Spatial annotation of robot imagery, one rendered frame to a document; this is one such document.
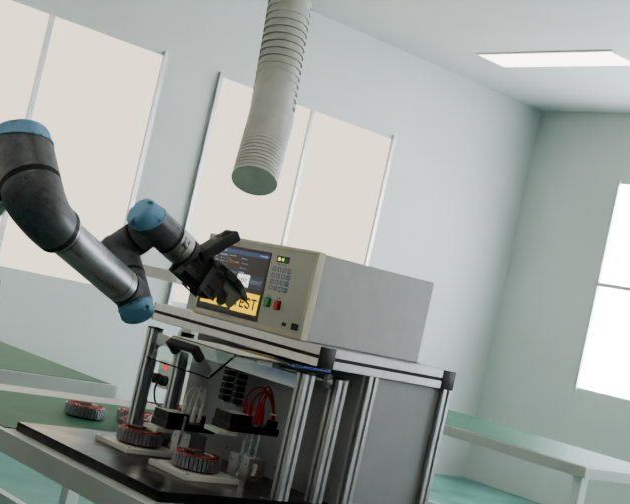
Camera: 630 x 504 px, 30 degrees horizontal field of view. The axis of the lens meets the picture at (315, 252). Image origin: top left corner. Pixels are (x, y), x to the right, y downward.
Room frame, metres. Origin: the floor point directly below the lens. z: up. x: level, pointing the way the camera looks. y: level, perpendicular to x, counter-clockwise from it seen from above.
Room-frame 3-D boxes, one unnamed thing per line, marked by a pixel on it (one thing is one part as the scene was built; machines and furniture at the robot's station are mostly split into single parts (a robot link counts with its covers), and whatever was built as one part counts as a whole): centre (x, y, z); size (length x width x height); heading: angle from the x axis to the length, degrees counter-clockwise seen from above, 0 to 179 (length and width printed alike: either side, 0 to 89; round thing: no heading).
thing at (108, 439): (2.86, 0.31, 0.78); 0.15 x 0.15 x 0.01; 40
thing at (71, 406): (3.34, 0.54, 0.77); 0.11 x 0.11 x 0.04
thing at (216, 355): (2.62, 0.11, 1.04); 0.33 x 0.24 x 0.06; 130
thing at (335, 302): (2.96, -0.02, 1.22); 0.44 x 0.39 x 0.20; 40
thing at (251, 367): (2.83, 0.16, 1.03); 0.62 x 0.01 x 0.03; 40
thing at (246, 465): (2.76, 0.05, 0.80); 0.08 x 0.05 x 0.06; 40
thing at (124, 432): (2.86, 0.31, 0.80); 0.11 x 0.11 x 0.04
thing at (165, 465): (2.67, 0.16, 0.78); 0.15 x 0.15 x 0.01; 40
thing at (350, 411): (2.93, 0.04, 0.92); 0.66 x 0.01 x 0.30; 40
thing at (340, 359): (2.97, -0.01, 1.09); 0.68 x 0.44 x 0.05; 40
